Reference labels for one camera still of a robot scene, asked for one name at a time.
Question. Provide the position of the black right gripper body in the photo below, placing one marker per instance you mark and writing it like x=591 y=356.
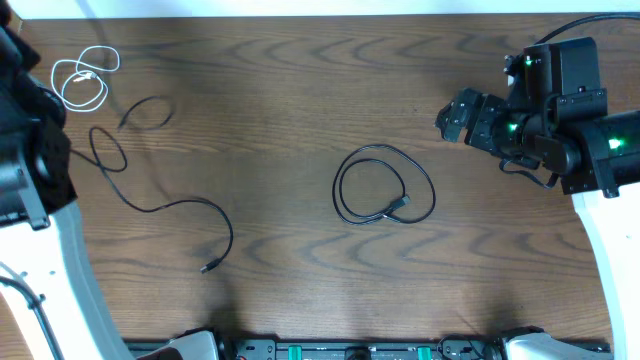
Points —
x=493 y=127

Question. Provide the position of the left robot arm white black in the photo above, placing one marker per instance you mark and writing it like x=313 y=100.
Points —
x=46 y=278

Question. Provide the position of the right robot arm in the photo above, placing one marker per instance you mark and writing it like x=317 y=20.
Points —
x=556 y=116

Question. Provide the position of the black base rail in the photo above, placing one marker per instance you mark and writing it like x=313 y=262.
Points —
x=520 y=343

